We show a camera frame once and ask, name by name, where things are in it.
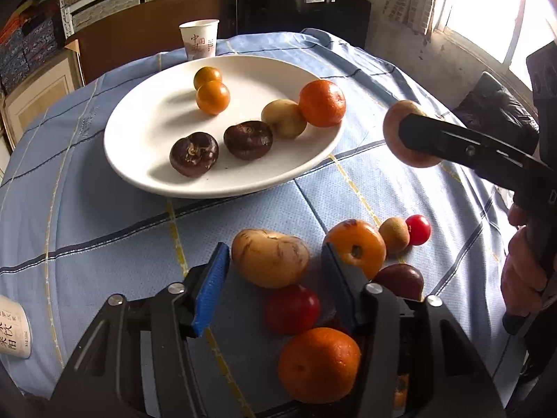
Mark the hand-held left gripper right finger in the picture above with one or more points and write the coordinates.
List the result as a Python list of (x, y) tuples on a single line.
[(341, 287)]

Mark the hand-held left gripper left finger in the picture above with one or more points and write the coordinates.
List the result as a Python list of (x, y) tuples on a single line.
[(213, 287)]

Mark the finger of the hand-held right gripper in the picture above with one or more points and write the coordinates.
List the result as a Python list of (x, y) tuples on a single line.
[(461, 146)]

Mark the orange persimmon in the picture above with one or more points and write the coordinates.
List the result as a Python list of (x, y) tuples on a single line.
[(361, 244)]

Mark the dark red plum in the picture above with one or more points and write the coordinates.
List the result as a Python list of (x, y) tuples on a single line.
[(291, 309)]

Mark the dark purple plum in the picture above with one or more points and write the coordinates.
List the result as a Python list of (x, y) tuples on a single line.
[(400, 281)]

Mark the large yellow potato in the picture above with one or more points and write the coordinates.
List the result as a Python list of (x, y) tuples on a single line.
[(270, 259)]

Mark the pale tan round fruit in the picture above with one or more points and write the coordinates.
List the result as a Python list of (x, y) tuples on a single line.
[(407, 108)]

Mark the small brown round fruit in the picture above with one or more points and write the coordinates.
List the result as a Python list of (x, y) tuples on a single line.
[(394, 235)]

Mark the mandarin orange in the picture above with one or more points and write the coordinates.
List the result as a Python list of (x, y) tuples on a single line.
[(317, 365), (322, 103)]

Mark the small smooth orange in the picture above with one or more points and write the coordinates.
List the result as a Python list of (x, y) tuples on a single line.
[(206, 75), (213, 98), (401, 394)]

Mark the dark brown water chestnut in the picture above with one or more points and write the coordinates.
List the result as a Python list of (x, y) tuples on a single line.
[(248, 139), (193, 154)]

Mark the yellowish tan round fruit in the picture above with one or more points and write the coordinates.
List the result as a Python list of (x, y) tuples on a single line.
[(283, 119)]

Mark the white oval plate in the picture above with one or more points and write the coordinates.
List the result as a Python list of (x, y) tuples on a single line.
[(152, 109)]

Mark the person's right hand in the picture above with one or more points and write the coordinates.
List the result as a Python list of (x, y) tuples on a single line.
[(520, 270)]

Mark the bright sunlit window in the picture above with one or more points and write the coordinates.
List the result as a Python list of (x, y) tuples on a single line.
[(483, 8)]

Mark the blue checked tablecloth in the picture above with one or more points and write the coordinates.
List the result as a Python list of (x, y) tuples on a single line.
[(108, 226)]

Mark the white drink can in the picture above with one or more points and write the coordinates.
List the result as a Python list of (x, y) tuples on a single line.
[(13, 331)]

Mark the white paper cup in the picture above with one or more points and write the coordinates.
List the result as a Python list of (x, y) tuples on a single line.
[(198, 39)]

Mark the brown wooden board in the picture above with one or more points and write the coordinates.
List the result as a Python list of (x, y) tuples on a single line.
[(143, 26)]

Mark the pile of blue patterned boxes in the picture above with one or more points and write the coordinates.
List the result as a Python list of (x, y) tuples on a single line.
[(30, 48)]

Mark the wooden picture frame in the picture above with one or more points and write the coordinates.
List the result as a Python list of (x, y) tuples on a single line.
[(39, 91)]

